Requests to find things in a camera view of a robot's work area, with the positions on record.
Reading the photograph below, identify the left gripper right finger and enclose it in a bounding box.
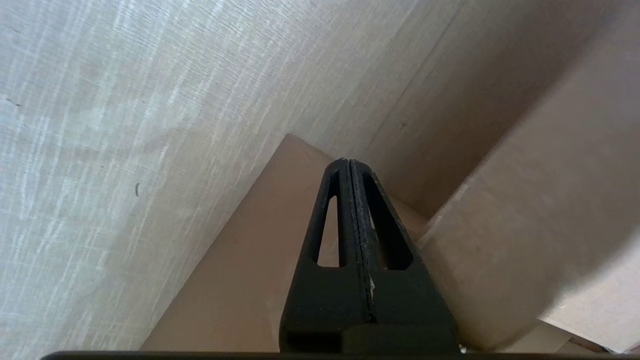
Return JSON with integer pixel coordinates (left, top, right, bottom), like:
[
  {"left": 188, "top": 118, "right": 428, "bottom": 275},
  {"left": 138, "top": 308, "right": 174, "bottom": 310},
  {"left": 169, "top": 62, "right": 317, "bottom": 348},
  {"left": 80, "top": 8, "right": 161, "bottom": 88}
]
[{"left": 345, "top": 159, "right": 461, "bottom": 352}]

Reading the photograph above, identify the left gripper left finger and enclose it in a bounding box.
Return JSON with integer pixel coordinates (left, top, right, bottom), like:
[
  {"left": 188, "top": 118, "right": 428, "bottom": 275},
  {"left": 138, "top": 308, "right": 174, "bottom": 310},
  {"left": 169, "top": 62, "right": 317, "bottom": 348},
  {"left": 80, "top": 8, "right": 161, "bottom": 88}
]
[{"left": 278, "top": 157, "right": 375, "bottom": 352}]

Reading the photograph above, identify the brown cardboard shoe box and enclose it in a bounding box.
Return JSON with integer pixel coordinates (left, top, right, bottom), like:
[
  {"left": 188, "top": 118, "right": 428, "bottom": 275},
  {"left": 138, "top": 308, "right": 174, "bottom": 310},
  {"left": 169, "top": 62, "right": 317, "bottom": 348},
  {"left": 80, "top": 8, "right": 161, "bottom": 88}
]
[{"left": 140, "top": 17, "right": 640, "bottom": 354}]

